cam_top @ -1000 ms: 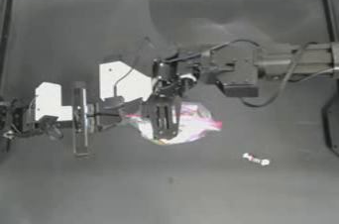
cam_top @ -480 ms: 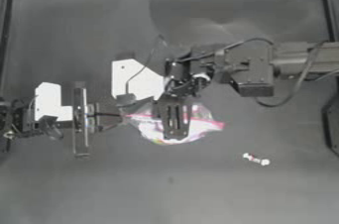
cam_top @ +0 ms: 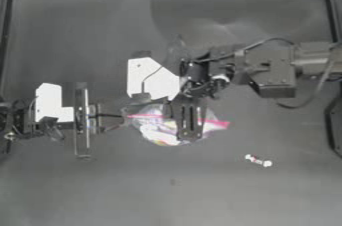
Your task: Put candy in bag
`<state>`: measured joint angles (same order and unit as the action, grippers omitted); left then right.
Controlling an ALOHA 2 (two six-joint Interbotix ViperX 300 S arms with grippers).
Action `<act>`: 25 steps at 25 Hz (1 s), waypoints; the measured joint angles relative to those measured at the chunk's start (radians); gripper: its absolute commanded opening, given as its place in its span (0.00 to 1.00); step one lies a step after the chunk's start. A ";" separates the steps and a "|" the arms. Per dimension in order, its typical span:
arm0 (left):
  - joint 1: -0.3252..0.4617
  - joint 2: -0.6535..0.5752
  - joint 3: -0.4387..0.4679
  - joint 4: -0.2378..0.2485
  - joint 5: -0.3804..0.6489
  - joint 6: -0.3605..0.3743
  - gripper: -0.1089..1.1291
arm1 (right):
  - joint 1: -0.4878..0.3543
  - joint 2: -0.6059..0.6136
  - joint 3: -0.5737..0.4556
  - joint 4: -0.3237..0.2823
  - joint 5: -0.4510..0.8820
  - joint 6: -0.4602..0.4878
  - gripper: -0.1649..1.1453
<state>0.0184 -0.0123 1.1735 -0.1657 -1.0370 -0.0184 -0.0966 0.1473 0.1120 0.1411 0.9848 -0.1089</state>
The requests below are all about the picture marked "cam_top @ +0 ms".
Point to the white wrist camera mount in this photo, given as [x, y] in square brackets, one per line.
[152, 76]
[49, 103]

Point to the white candy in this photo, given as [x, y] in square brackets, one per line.
[267, 163]

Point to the clear bag with pink zip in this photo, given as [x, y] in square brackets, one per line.
[156, 133]

